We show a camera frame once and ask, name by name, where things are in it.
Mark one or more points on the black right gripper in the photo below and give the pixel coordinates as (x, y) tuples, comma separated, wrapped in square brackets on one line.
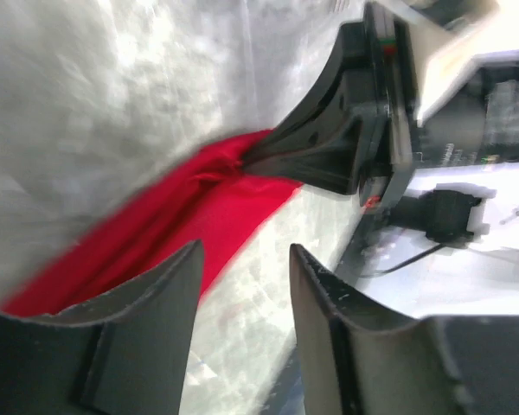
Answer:
[(372, 153)]

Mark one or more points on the red cloth napkin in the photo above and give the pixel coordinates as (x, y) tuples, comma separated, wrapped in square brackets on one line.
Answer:
[(207, 198)]

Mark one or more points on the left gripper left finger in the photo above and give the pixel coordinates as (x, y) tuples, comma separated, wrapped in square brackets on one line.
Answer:
[(123, 352)]

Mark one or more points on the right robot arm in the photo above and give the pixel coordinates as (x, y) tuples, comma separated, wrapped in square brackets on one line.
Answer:
[(438, 222)]

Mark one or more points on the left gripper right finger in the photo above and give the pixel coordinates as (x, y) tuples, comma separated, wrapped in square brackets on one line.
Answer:
[(359, 357)]

